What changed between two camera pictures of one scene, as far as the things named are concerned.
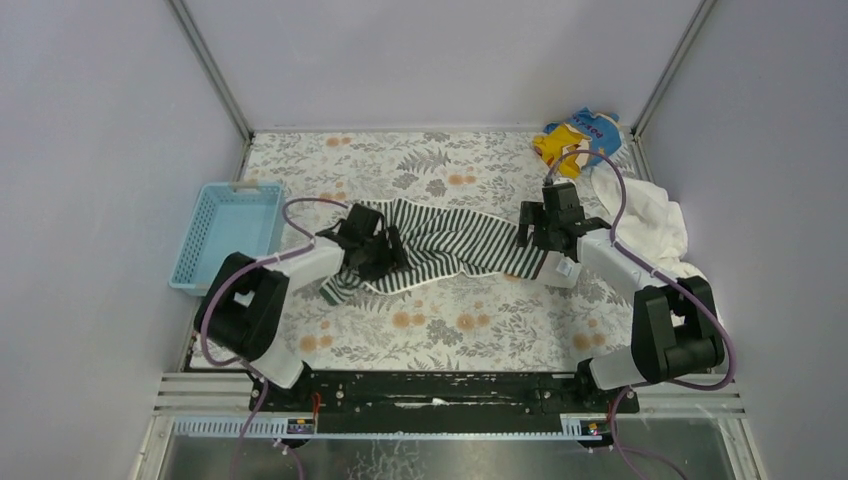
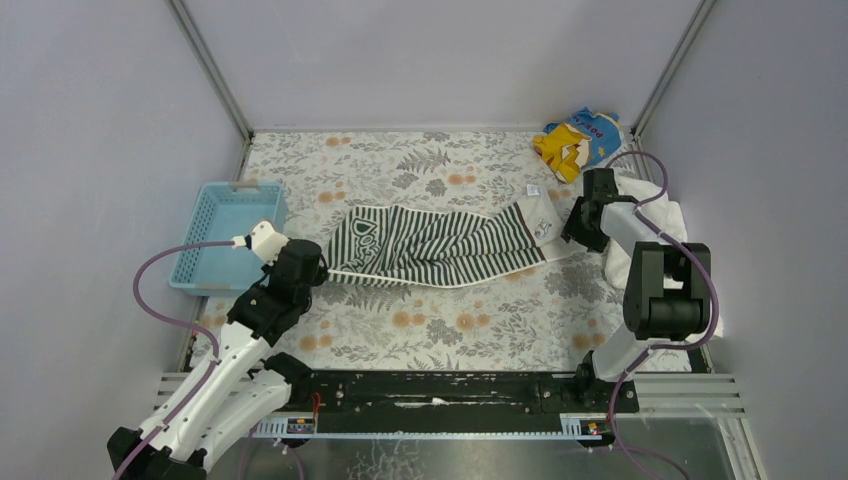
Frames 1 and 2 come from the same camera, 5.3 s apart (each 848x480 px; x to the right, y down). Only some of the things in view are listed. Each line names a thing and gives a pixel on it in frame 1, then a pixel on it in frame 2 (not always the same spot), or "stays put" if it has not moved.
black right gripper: x=549 y=229 to x=582 y=221
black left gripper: x=375 y=249 to x=309 y=266
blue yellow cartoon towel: x=585 y=141 stays put
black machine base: x=442 y=395 stays put
